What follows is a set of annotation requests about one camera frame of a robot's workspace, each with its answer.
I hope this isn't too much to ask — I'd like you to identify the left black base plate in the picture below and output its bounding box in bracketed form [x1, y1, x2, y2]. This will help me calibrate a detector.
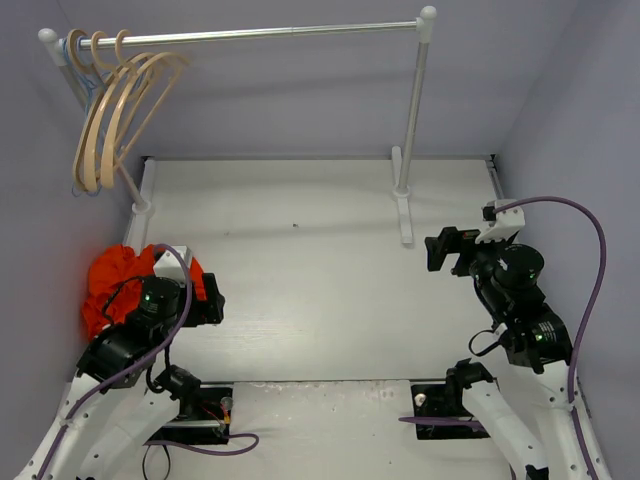
[150, 384, 233, 446]

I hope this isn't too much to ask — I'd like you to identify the right black loop cable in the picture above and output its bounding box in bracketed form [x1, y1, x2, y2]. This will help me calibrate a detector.
[467, 327, 506, 358]

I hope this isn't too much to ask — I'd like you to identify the silver white clothes rack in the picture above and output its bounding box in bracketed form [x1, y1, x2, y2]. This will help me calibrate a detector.
[38, 6, 437, 251]

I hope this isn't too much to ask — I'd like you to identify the wooden hanger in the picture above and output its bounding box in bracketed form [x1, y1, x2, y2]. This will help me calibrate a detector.
[100, 29, 189, 188]
[62, 29, 129, 196]
[91, 34, 175, 180]

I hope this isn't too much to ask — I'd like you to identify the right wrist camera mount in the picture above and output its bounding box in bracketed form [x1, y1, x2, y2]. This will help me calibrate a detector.
[475, 199, 525, 244]

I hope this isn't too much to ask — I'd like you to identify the orange t shirt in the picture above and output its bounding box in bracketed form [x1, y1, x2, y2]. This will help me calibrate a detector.
[81, 243, 207, 343]

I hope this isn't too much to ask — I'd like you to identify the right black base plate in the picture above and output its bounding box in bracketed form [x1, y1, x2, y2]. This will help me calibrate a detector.
[411, 382, 489, 441]

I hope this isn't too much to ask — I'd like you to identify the middle wooden hanger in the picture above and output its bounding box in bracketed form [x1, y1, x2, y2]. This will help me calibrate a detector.
[91, 34, 175, 180]

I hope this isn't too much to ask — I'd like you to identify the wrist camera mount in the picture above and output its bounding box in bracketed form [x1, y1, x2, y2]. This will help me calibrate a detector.
[152, 244, 193, 287]
[475, 199, 525, 244]

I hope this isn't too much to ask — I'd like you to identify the left wooden hanger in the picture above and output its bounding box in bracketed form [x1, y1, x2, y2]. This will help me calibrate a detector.
[62, 29, 129, 196]

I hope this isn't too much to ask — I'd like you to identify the right wooden hanger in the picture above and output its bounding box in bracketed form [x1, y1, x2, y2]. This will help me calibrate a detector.
[100, 29, 189, 188]

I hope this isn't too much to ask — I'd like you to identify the black loop cable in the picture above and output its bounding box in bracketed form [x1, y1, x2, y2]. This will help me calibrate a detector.
[101, 276, 151, 326]
[467, 327, 506, 358]

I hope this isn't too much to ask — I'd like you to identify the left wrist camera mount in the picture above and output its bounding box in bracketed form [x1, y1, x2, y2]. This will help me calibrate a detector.
[152, 244, 193, 287]

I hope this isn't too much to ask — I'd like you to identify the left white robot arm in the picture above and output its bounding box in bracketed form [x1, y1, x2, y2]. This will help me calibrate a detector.
[18, 273, 225, 479]

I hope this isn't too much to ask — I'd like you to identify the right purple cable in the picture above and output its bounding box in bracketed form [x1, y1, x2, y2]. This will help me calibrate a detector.
[398, 197, 609, 480]

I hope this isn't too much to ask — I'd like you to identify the blue wire hanger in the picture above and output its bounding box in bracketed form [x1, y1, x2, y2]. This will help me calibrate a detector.
[60, 29, 109, 197]

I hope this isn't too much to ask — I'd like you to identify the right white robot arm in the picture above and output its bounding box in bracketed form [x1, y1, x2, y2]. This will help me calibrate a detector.
[425, 227, 611, 479]

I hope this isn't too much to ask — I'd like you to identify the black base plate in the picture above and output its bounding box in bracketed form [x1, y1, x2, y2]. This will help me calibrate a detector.
[411, 382, 489, 441]
[150, 384, 233, 446]

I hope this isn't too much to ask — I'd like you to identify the left black loop cable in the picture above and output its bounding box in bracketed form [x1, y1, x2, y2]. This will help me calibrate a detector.
[101, 276, 151, 326]

